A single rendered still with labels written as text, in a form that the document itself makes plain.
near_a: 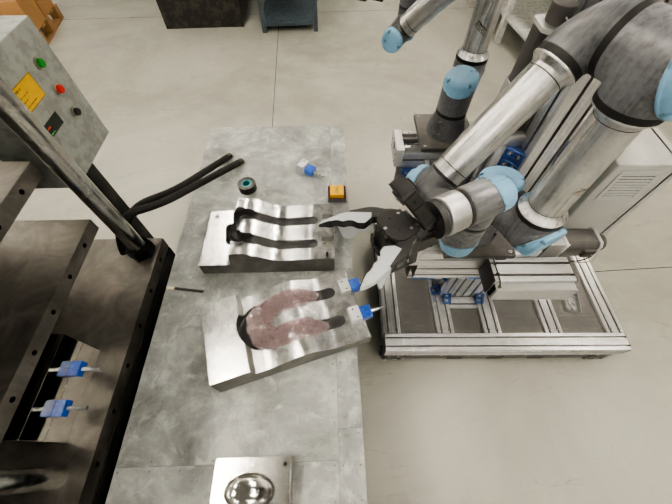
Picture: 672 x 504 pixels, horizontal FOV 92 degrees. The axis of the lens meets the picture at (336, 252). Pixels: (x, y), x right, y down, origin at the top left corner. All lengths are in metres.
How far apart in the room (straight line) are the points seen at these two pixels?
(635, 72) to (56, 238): 1.47
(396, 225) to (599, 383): 1.99
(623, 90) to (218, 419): 1.20
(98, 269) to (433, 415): 1.69
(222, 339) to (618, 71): 1.08
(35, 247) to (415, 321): 1.61
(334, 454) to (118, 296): 0.95
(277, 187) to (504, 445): 1.69
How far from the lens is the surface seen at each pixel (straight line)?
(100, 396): 1.34
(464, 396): 2.03
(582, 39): 0.76
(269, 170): 1.62
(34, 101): 1.37
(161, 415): 1.22
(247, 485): 1.07
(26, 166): 1.21
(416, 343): 1.79
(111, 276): 1.52
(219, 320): 1.11
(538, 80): 0.76
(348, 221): 0.56
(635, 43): 0.73
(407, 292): 1.91
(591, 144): 0.79
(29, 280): 1.32
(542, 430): 2.17
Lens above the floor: 1.89
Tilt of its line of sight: 57 degrees down
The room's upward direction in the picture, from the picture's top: straight up
